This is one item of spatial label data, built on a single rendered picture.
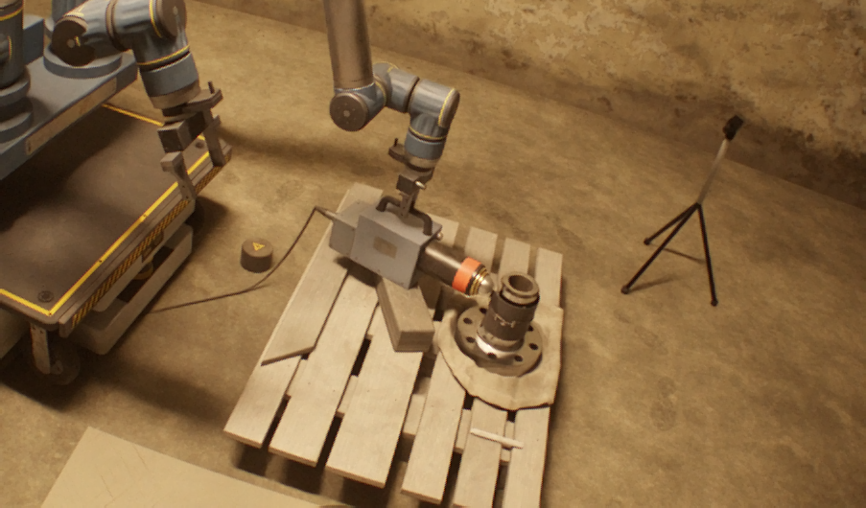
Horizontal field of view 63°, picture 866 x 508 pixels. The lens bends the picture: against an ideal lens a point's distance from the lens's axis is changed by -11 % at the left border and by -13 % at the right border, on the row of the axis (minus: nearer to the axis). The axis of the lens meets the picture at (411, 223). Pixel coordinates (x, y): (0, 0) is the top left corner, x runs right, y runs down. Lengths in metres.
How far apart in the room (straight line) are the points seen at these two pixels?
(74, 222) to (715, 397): 2.14
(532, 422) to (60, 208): 1.44
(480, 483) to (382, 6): 2.97
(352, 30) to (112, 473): 1.24
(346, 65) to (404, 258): 0.63
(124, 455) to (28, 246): 0.60
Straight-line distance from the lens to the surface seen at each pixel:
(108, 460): 2.07
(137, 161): 2.48
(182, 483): 2.03
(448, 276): 2.25
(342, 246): 2.38
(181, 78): 1.49
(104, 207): 2.28
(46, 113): 2.15
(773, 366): 3.15
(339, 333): 2.26
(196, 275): 2.60
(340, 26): 1.91
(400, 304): 2.27
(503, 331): 2.24
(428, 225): 2.25
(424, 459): 2.01
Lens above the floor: 1.68
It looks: 34 degrees down
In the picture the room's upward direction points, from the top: 15 degrees clockwise
